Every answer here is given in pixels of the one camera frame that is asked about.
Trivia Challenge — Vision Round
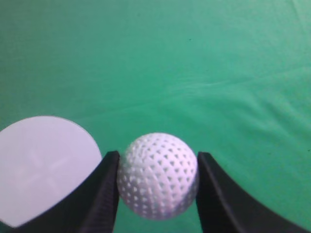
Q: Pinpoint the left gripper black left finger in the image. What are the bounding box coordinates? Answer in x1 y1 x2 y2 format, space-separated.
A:
0 151 120 233

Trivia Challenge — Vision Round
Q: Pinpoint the white round plate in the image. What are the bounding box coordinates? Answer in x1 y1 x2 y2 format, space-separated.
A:
0 116 102 227

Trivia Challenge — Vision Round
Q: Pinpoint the white dimpled ball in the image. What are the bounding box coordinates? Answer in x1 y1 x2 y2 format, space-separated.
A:
117 132 199 220

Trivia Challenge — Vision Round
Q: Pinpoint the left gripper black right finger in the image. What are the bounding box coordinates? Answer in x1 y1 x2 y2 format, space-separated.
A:
196 152 307 233

